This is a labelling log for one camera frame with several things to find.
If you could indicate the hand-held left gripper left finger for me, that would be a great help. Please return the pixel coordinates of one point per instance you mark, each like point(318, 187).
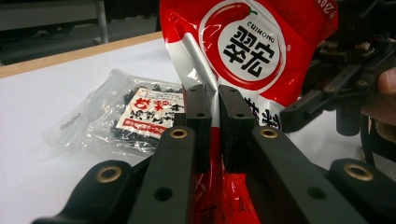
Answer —
point(174, 174)

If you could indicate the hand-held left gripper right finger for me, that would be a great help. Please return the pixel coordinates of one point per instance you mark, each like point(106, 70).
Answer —
point(274, 174)

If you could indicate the white metal stand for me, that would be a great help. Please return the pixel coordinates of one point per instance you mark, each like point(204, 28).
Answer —
point(100, 21)

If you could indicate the clear dried seaweed bag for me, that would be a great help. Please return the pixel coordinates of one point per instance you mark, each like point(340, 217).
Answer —
point(109, 118)

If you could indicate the white table sheet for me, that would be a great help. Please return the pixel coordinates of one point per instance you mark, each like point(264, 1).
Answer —
point(46, 174)

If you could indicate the red seasoning packet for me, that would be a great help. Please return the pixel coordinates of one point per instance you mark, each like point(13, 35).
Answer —
point(249, 31)

